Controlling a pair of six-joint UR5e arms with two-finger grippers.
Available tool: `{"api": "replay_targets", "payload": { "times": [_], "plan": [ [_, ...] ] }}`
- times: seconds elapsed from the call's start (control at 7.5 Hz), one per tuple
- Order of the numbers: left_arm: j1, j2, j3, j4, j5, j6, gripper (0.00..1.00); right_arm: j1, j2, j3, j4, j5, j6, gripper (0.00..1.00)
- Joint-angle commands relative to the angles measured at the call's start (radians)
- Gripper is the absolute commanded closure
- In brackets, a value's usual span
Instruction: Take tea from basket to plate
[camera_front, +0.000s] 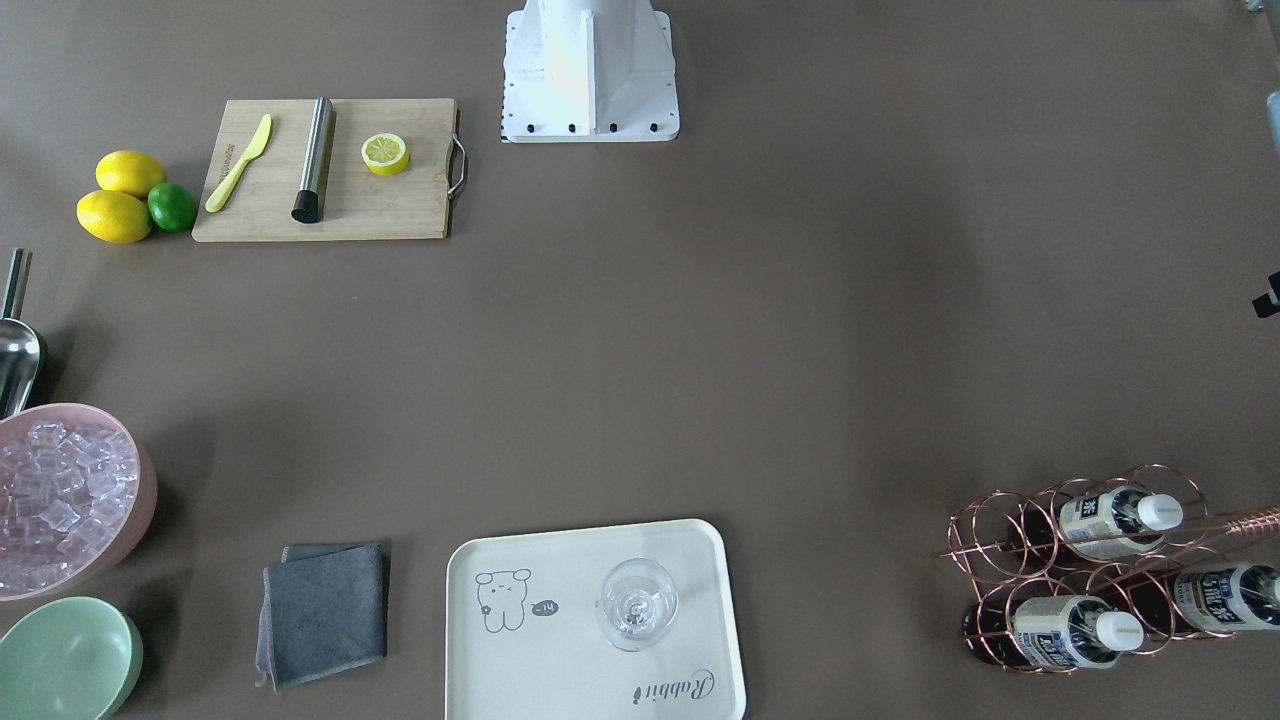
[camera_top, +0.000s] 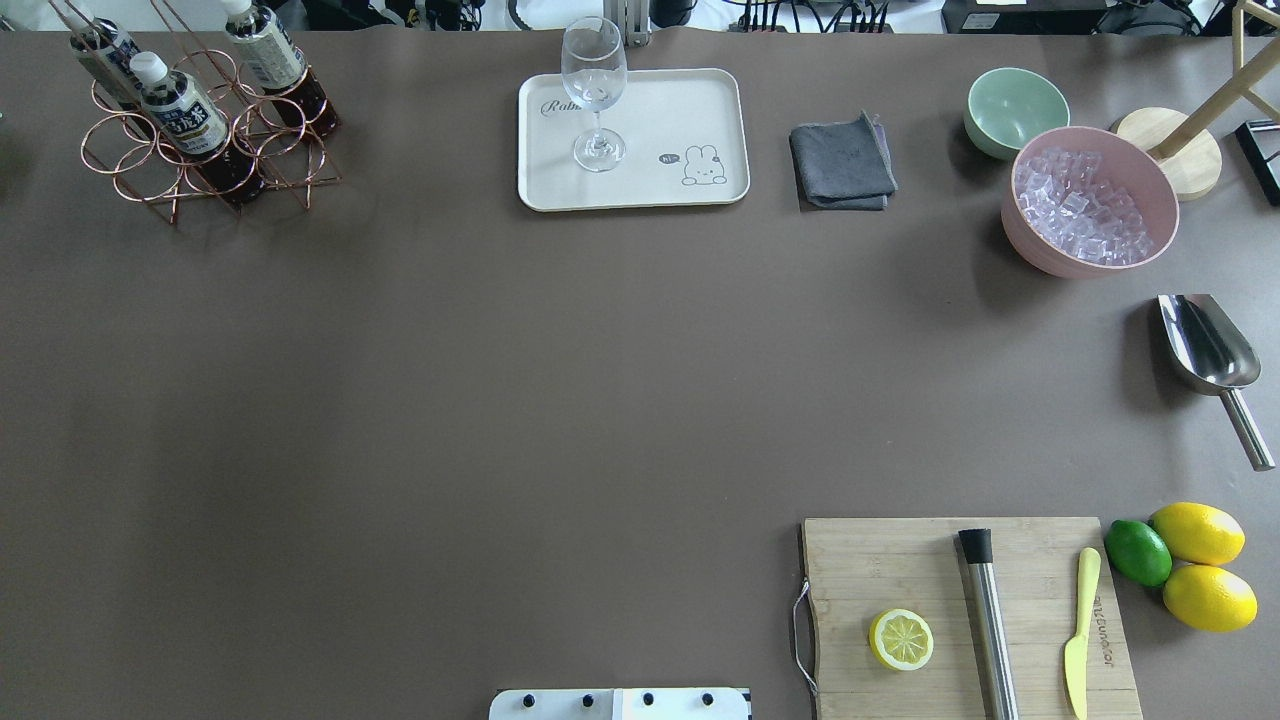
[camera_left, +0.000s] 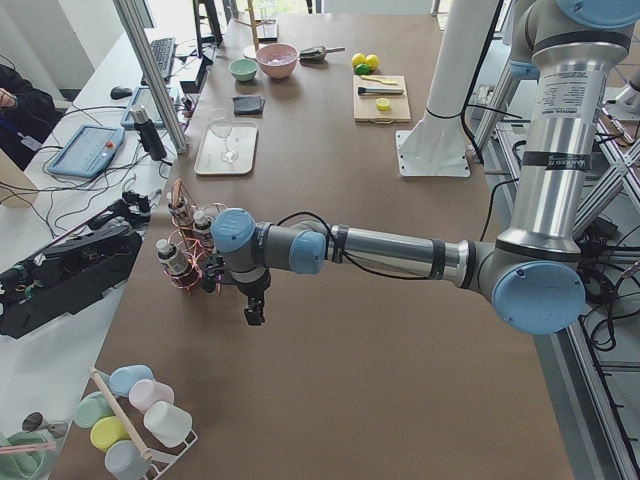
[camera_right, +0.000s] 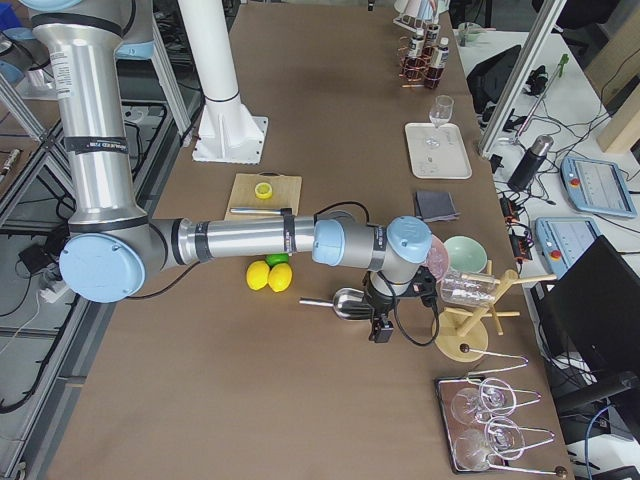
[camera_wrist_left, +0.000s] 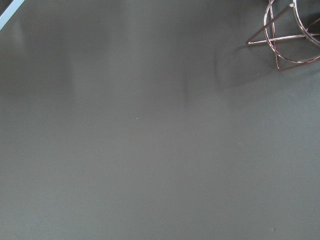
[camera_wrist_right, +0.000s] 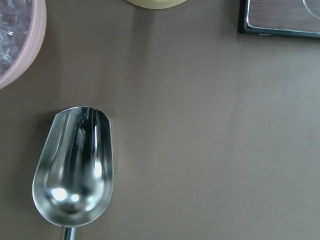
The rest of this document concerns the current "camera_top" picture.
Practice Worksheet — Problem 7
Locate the tea bottle white cap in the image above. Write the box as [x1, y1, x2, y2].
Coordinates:
[131, 51, 266, 208]
[220, 1, 340, 138]
[63, 3, 155, 141]

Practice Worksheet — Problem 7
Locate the copper wire bottle basket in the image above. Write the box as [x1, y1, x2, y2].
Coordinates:
[51, 1, 340, 223]

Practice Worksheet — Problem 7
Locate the cream rabbit serving tray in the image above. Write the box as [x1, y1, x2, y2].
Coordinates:
[517, 68, 751, 211]

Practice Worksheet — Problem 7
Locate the grey folded cloth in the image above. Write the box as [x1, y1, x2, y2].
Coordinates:
[788, 111, 899, 211]

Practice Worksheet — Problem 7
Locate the clear wine glass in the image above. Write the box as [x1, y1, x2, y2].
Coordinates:
[559, 15, 628, 173]

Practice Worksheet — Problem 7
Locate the bamboo cutting board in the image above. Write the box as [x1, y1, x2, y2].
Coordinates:
[801, 518, 1103, 719]

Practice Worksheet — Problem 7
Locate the half lemon slice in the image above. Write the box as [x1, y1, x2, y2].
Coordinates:
[868, 609, 934, 673]

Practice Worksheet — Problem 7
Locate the steel muddler black tip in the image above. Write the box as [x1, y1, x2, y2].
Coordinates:
[957, 528, 1021, 719]

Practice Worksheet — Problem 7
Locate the green bowl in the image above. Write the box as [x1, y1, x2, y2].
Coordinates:
[964, 67, 1071, 160]

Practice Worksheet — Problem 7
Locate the pink bowl with ice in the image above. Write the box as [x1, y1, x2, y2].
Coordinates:
[1001, 126, 1180, 278]

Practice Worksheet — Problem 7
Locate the yellow plastic knife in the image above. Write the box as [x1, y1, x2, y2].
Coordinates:
[1062, 547, 1101, 719]

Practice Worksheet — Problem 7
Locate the green lime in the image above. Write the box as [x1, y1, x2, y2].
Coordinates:
[1103, 519, 1172, 588]

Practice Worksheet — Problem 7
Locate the steel ice scoop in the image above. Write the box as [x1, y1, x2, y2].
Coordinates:
[1156, 293, 1277, 471]

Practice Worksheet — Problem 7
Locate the yellow lemon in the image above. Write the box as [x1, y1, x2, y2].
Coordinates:
[1148, 502, 1245, 566]
[1162, 564, 1258, 633]

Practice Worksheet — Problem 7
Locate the wooden cup rack stand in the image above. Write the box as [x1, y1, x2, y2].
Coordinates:
[1111, 1, 1279, 202]

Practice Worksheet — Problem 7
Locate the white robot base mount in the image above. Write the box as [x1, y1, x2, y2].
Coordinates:
[488, 687, 753, 719]

